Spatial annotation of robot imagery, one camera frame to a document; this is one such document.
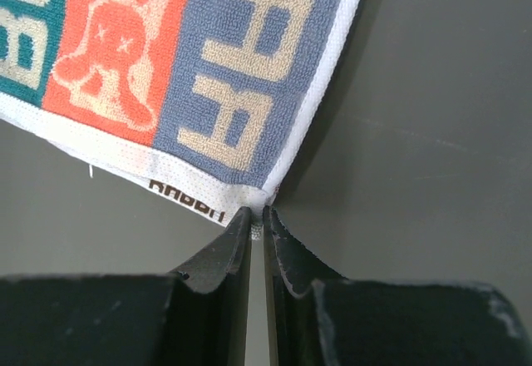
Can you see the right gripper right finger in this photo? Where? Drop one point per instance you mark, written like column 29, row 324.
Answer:
column 317, row 316

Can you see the beige rabbit letter towel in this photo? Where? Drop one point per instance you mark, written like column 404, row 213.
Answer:
column 204, row 102

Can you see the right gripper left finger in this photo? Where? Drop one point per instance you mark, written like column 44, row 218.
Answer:
column 195, row 314

